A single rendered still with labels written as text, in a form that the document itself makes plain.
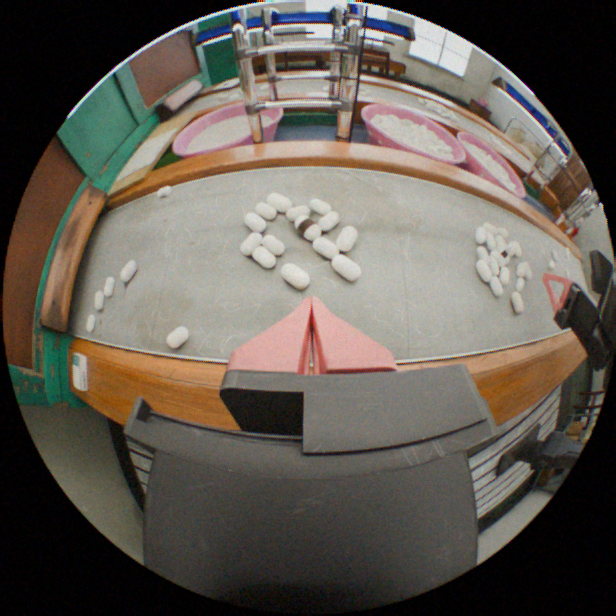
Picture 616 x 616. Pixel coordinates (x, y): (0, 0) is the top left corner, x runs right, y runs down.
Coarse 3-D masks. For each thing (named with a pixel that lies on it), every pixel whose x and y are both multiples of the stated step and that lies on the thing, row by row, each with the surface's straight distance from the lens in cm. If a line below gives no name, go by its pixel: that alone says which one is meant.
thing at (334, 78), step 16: (336, 16) 60; (272, 32) 61; (336, 32) 60; (272, 64) 61; (336, 64) 60; (272, 80) 62; (336, 80) 62; (272, 96) 63; (336, 96) 63; (288, 112) 67; (304, 112) 65; (320, 112) 66; (336, 112) 66
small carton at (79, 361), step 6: (78, 354) 45; (78, 360) 43; (84, 360) 43; (78, 366) 43; (84, 366) 43; (78, 372) 43; (84, 372) 44; (78, 378) 44; (84, 378) 44; (78, 384) 44; (84, 384) 44; (84, 390) 44
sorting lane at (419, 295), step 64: (192, 192) 41; (256, 192) 35; (320, 192) 34; (384, 192) 36; (448, 192) 45; (128, 256) 42; (192, 256) 32; (320, 256) 27; (384, 256) 29; (448, 256) 34; (512, 256) 49; (128, 320) 37; (192, 320) 28; (256, 320) 25; (384, 320) 26; (448, 320) 30; (512, 320) 42
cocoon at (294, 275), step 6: (288, 264) 25; (282, 270) 25; (288, 270) 24; (294, 270) 24; (300, 270) 24; (282, 276) 25; (288, 276) 24; (294, 276) 24; (300, 276) 24; (306, 276) 24; (294, 282) 24; (300, 282) 24; (306, 282) 24; (300, 288) 24
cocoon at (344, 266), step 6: (336, 258) 25; (342, 258) 25; (348, 258) 25; (336, 264) 25; (342, 264) 25; (348, 264) 25; (354, 264) 25; (336, 270) 25; (342, 270) 25; (348, 270) 24; (354, 270) 24; (360, 270) 25; (348, 276) 25; (354, 276) 25
